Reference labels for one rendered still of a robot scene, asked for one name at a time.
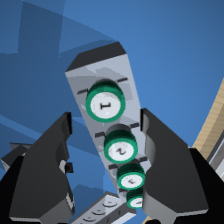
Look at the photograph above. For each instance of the blue work mat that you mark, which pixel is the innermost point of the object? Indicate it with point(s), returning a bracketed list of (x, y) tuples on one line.
[(176, 53)]

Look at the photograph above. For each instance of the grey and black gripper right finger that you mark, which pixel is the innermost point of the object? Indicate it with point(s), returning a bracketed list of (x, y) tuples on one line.
[(180, 187)]

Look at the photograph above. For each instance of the white control box with blue and green buttons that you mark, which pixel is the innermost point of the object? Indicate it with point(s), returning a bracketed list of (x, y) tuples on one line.
[(8, 159)]

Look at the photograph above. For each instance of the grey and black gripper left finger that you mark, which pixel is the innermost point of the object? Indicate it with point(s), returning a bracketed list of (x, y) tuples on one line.
[(35, 189)]

